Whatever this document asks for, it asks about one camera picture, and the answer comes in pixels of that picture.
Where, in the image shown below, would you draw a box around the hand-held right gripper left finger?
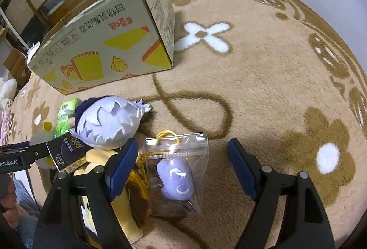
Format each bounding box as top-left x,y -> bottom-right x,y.
34,138 -> 139,249

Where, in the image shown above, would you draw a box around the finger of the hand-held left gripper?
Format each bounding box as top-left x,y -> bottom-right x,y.
0,142 -> 53,165

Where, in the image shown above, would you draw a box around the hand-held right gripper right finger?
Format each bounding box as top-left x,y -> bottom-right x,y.
227,138 -> 336,249

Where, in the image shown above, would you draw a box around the black tissue packet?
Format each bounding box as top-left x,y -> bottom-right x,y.
47,134 -> 90,173

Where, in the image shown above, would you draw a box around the purple-haired plush doll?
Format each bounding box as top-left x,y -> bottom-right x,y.
68,96 -> 152,150

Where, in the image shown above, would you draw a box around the purple squishy toy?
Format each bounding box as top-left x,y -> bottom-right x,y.
156,159 -> 195,200

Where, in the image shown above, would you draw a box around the pale yellow plush toy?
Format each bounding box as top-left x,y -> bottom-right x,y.
73,148 -> 144,244

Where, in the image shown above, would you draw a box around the clear plastic zip bag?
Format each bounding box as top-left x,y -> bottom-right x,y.
143,132 -> 208,219

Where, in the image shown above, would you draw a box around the printed cardboard box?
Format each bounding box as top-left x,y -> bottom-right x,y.
27,0 -> 175,96

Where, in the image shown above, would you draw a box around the person's left hand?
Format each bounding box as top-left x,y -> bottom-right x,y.
0,173 -> 20,230

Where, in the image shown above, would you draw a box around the pink printed cloth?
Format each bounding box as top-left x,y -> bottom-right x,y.
0,110 -> 15,147

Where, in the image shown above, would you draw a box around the green tissue packet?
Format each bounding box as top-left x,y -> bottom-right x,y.
53,98 -> 84,139

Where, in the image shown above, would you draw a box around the person's grey pants leg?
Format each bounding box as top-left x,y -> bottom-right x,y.
10,180 -> 42,249

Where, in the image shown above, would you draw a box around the white plush toy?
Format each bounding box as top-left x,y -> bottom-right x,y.
0,77 -> 18,112

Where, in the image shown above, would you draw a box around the brown cardboard boxes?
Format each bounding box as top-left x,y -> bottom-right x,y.
5,48 -> 31,87

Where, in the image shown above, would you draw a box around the beige floral blanket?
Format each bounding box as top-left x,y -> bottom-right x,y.
0,0 -> 367,249

